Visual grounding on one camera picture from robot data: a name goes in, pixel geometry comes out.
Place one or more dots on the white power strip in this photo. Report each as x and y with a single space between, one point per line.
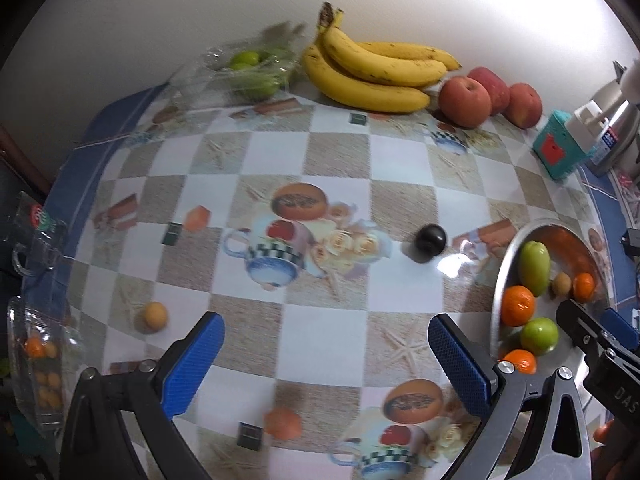
587 125

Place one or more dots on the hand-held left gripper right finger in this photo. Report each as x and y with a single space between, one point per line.
457 365

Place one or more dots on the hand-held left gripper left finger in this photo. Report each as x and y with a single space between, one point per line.
192 365

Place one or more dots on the small brown fruit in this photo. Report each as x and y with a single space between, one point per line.
561 282

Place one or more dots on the large steel plate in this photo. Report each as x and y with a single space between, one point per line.
501 280

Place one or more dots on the black charger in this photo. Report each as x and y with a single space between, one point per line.
634 242

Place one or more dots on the small orange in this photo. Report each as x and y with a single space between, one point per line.
584 286

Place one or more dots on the pile of green jujubes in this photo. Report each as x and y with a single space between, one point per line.
245 58

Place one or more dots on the red apple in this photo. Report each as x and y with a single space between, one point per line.
495 85
525 105

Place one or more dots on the clear plastic bag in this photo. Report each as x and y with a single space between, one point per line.
200 80

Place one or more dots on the dark plum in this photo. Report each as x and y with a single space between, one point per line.
430 242

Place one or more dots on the yellow banana bunch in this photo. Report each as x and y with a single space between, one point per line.
365 85

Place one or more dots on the peach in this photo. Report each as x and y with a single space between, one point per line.
465 102

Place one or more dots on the steel thermos jug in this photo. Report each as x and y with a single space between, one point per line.
620 130

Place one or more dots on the checkered patterned tablecloth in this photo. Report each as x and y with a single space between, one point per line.
340 160

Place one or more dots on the clear plastic kumquat box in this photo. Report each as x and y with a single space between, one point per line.
20 320

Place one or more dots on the medium orange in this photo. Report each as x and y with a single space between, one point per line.
522 360

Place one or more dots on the pile of kumquats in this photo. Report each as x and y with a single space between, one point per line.
36 347

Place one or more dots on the person's right hand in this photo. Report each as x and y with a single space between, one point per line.
602 432

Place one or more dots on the green jujube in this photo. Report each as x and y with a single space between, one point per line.
540 336
534 267

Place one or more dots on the large orange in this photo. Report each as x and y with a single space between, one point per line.
517 305

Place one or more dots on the teal plastic box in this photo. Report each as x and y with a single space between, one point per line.
555 150

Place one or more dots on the small yellow loquat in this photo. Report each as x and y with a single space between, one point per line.
152 317

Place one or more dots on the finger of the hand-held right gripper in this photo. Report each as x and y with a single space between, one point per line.
617 322
580 325

